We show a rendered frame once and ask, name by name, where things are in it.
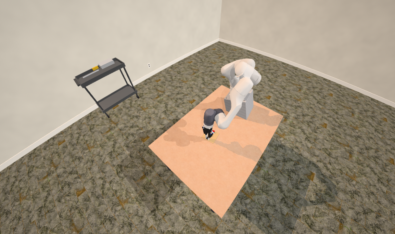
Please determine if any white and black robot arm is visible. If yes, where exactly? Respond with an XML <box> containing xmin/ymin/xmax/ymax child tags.
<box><xmin>204</xmin><ymin>58</ymin><xmax>261</xmax><ymax>129</ymax></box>

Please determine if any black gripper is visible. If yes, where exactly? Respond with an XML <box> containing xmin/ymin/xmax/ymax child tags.
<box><xmin>202</xmin><ymin>126</ymin><xmax>214</xmax><ymax>140</ymax></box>

